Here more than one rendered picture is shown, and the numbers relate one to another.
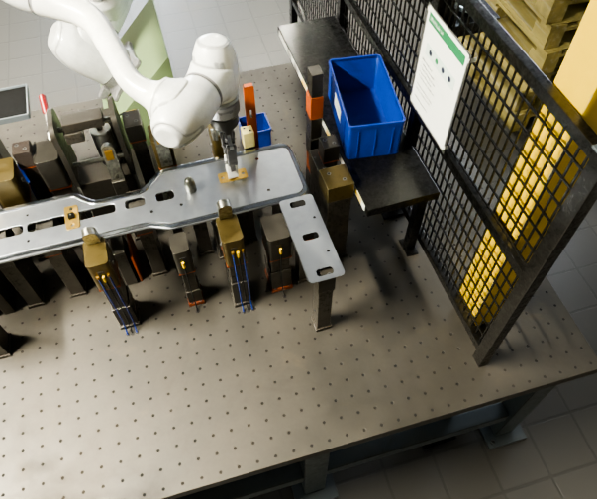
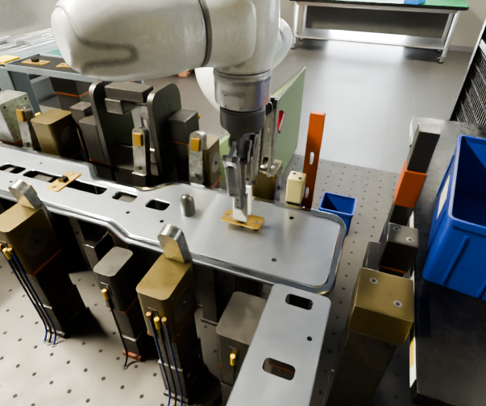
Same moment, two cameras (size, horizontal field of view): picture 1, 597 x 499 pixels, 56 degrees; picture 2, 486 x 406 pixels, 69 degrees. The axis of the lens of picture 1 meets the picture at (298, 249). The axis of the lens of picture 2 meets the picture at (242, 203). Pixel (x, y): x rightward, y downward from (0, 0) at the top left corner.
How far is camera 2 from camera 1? 1.04 m
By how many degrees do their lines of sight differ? 31
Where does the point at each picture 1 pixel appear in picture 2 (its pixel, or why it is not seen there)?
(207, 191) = (201, 222)
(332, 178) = (374, 291)
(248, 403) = not seen: outside the picture
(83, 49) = not seen: hidden behind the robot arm
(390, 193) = not seen: outside the picture
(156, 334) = (65, 362)
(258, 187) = (263, 250)
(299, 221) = (280, 329)
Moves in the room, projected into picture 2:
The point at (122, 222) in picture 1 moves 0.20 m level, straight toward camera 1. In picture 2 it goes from (92, 207) to (33, 275)
